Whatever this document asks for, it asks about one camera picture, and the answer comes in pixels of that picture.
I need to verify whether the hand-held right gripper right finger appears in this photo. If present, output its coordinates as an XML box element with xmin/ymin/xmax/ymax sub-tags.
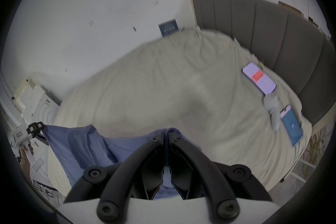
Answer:
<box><xmin>167</xmin><ymin>128</ymin><xmax>274</xmax><ymax>224</ymax></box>

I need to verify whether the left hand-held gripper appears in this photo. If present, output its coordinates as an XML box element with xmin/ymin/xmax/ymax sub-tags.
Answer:
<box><xmin>10</xmin><ymin>121</ymin><xmax>49</xmax><ymax>166</ymax></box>

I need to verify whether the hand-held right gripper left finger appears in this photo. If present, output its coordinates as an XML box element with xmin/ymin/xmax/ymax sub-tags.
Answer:
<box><xmin>64</xmin><ymin>131</ymin><xmax>165</xmax><ymax>224</ymax></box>

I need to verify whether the blue shirt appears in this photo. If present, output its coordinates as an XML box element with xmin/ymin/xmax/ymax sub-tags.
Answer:
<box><xmin>43</xmin><ymin>124</ymin><xmax>208</xmax><ymax>201</ymax></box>

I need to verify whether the person's left hand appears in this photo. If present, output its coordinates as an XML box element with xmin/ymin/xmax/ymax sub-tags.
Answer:
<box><xmin>19</xmin><ymin>144</ymin><xmax>34</xmax><ymax>169</ymax></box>

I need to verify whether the bed with beige sheet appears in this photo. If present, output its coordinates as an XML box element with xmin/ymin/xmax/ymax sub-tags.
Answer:
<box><xmin>47</xmin><ymin>27</ymin><xmax>313</xmax><ymax>202</ymax></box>

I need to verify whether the white hand controller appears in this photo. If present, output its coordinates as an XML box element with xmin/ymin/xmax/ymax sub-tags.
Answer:
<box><xmin>263</xmin><ymin>92</ymin><xmax>282</xmax><ymax>131</ymax></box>

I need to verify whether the phone with blue screen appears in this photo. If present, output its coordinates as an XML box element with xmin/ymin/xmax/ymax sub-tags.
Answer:
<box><xmin>279</xmin><ymin>104</ymin><xmax>304</xmax><ymax>148</ymax></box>

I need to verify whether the phone with pink screen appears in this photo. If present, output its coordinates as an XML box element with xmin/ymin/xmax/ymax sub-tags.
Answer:
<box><xmin>242</xmin><ymin>61</ymin><xmax>277</xmax><ymax>95</ymax></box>

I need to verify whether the grey padded headboard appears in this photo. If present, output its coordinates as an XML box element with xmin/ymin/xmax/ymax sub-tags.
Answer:
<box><xmin>192</xmin><ymin>0</ymin><xmax>336</xmax><ymax>126</ymax></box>

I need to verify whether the yellow cable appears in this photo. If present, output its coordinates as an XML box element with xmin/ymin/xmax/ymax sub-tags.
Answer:
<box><xmin>301</xmin><ymin>131</ymin><xmax>327</xmax><ymax>177</ymax></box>

